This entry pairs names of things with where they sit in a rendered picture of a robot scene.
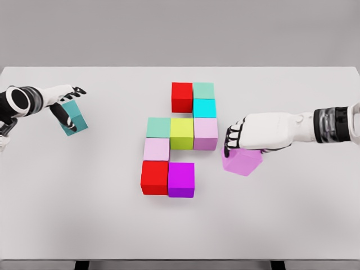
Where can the light pink cube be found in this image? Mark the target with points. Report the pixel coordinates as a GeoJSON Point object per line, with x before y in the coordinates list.
{"type": "Point", "coordinates": [156, 148]}
{"type": "Point", "coordinates": [206, 132]}

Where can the cyan cube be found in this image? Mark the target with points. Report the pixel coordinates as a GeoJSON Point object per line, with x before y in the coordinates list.
{"type": "Point", "coordinates": [204, 108]}

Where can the red cube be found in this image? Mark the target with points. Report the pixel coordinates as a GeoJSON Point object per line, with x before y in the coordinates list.
{"type": "Point", "coordinates": [154, 177]}
{"type": "Point", "coordinates": [182, 94]}

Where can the yellow-green cube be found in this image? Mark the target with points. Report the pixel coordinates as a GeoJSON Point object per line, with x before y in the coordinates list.
{"type": "Point", "coordinates": [181, 132]}

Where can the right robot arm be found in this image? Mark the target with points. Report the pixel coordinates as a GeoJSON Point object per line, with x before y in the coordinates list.
{"type": "Point", "coordinates": [329, 123]}

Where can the teal cube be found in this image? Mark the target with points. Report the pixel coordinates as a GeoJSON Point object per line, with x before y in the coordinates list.
{"type": "Point", "coordinates": [78, 119]}

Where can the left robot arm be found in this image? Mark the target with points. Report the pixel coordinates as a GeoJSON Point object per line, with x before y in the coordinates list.
{"type": "Point", "coordinates": [22, 101]}

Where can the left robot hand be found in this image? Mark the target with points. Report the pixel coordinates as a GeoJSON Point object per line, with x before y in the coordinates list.
{"type": "Point", "coordinates": [60, 94]}

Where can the magenta purple cube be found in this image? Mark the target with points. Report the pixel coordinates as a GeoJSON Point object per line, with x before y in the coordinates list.
{"type": "Point", "coordinates": [181, 178]}

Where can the mint green cube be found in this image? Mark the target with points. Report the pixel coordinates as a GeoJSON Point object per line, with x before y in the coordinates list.
{"type": "Point", "coordinates": [203, 90]}
{"type": "Point", "coordinates": [158, 128]}

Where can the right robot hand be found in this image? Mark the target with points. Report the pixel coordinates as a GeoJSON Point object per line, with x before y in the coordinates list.
{"type": "Point", "coordinates": [270, 130]}

